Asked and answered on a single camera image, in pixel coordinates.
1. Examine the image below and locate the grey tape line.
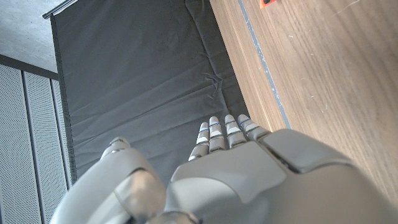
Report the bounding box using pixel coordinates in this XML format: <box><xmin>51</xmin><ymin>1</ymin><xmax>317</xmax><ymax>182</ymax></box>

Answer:
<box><xmin>237</xmin><ymin>0</ymin><xmax>292</xmax><ymax>129</ymax></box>

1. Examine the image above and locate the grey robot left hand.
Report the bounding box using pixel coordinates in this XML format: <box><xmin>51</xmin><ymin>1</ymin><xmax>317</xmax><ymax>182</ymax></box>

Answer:
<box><xmin>49</xmin><ymin>114</ymin><xmax>398</xmax><ymax>224</ymax></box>

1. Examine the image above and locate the small orange object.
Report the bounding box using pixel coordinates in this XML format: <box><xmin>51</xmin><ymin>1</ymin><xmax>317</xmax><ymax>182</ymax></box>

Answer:
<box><xmin>259</xmin><ymin>0</ymin><xmax>277</xmax><ymax>10</ymax></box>

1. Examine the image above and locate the black backdrop cloth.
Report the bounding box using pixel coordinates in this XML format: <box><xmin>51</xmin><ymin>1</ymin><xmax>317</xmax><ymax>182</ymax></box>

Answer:
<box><xmin>50</xmin><ymin>0</ymin><xmax>250</xmax><ymax>187</ymax></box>

